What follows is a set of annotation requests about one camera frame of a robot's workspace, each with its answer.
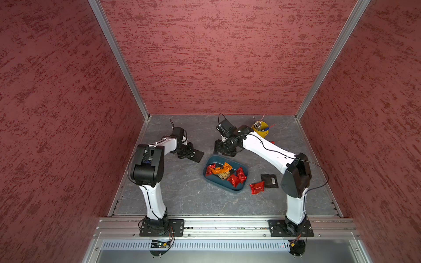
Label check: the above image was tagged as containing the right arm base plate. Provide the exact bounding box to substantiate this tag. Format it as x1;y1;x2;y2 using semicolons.
268;219;314;238

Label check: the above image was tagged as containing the yellow pen cup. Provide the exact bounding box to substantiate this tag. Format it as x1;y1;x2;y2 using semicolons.
252;121;269;138

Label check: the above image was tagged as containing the black yellow oolong tea bag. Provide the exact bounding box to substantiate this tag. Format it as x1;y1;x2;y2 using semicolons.
216;171;234;180

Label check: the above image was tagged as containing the aluminium corner post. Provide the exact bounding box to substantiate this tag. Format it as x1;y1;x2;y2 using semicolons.
295;0;371;122
88;0;150;122

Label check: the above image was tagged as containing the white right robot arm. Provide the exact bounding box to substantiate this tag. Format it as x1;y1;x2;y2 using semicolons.
215;121;312;236

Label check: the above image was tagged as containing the aluminium front rail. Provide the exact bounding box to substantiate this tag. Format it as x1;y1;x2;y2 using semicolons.
93;215;362;240

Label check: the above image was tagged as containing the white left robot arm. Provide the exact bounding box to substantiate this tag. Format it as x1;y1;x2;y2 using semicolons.
128;137;195;231

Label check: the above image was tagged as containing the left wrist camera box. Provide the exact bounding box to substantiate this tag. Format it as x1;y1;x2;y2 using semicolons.
171;127;187;143

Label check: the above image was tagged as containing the aluminium corner post right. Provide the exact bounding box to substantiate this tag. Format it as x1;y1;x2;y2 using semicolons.
295;0;371;122

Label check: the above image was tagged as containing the teal storage box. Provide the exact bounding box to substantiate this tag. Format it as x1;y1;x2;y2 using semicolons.
202;155;248;193

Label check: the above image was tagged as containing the orange tea bag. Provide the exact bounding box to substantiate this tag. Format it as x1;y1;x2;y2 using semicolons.
209;162;232;174

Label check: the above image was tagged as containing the aluminium corner post left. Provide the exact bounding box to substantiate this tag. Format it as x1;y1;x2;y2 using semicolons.
88;0;150;122

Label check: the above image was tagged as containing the red tea bag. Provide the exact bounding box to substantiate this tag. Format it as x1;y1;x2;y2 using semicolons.
205;163;216;176
250;181;265;195
227;174;241;188
236;167;247;184

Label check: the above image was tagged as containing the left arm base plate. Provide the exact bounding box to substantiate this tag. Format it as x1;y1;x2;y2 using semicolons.
139;218;185;237

